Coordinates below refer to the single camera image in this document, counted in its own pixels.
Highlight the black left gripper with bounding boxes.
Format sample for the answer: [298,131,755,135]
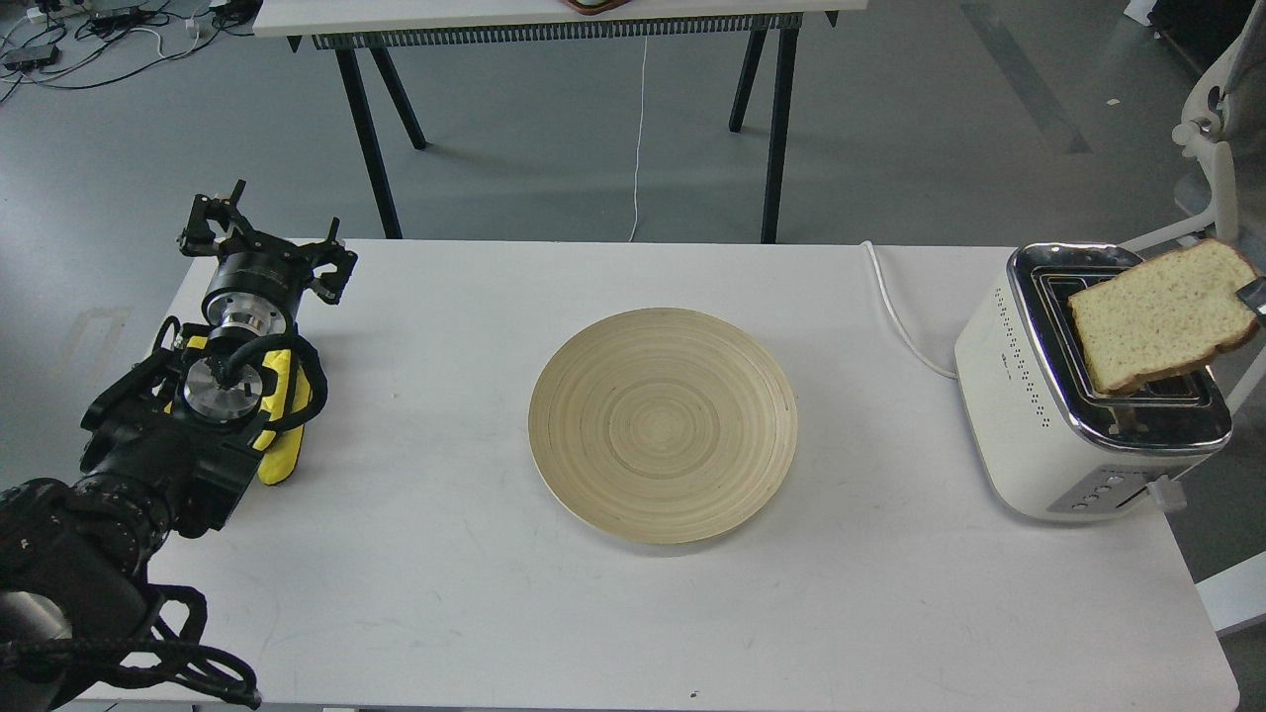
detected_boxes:
[179,180,358,334]

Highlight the brown bread slice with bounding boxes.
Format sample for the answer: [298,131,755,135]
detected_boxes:
[1070,239,1261,397]

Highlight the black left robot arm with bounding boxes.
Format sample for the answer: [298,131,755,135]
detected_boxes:
[1,182,357,711]

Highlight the white chrome toaster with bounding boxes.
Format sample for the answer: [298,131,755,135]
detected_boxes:
[955,242,1231,523]

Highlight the white office chair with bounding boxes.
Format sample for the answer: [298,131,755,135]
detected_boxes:
[1123,0,1266,416]

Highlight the yellow cloth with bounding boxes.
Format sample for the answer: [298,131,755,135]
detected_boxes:
[167,324,328,486]

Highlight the white background table black legs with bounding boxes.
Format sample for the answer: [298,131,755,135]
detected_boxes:
[252,1,866,245]

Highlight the brown object on background table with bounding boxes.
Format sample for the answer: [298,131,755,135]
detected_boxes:
[563,0,629,15]

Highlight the round wooden plate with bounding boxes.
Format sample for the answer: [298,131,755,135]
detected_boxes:
[525,308,799,545]

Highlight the floor cables and power strips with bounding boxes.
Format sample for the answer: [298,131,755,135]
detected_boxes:
[0,0,265,104]

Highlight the white toaster power cable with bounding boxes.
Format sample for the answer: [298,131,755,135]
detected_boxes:
[862,239,960,381]

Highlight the white hanging cable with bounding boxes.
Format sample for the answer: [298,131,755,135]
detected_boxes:
[629,35,652,242]

